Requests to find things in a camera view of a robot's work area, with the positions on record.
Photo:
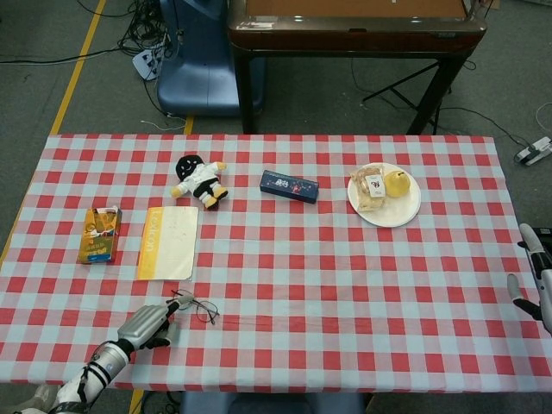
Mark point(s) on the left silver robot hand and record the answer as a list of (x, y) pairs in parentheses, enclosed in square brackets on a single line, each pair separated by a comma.
[(144, 325)]

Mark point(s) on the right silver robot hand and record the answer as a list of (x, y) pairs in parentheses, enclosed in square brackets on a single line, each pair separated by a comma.
[(547, 291)]

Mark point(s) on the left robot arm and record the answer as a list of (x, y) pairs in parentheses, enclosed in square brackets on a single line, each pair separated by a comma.
[(95, 373)]

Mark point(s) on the yellow white notebook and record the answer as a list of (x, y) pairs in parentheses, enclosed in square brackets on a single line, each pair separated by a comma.
[(172, 246)]

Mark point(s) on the white grey power strip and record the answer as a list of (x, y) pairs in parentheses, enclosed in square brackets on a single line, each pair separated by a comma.
[(535, 152)]

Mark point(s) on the red white checkered tablecloth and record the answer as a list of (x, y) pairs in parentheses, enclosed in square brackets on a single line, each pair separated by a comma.
[(280, 280)]

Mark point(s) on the plush doll black head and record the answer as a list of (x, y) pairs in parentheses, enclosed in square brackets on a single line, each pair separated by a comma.
[(200, 179)]

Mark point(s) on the white round plate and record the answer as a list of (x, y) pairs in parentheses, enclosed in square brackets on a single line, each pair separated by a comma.
[(397, 211)]

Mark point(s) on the yellow pear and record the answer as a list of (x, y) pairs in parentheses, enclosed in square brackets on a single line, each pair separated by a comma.
[(397, 184)]

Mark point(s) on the dark blue pencil box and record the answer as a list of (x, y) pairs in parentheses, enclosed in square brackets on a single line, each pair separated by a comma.
[(289, 185)]

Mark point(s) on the packaged pastry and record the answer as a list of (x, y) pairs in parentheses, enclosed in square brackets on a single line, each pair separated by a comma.
[(368, 190)]

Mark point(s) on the blue plastic chair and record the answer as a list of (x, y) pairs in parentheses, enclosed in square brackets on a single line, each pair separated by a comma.
[(198, 77)]

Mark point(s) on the white power strip with plugs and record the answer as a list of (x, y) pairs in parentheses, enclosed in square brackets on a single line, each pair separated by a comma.
[(144, 62)]

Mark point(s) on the dark brown wooden table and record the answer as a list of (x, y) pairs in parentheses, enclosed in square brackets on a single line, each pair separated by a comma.
[(358, 39)]

